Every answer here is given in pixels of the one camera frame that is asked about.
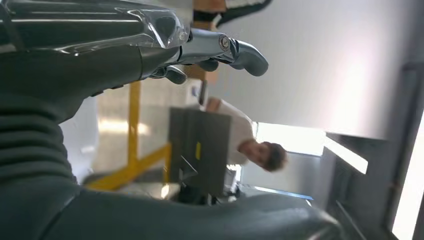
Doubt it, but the yellow tape on workbench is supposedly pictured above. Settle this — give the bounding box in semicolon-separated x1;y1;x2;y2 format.
86;81;173;192

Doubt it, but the clear adhesive tape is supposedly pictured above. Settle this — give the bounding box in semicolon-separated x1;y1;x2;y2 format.
114;6;192;51

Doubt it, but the dark monitor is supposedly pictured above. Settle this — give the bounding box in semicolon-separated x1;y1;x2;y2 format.
167;106;233;200

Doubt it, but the person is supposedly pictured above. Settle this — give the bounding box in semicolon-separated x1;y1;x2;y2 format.
204;96;288;173

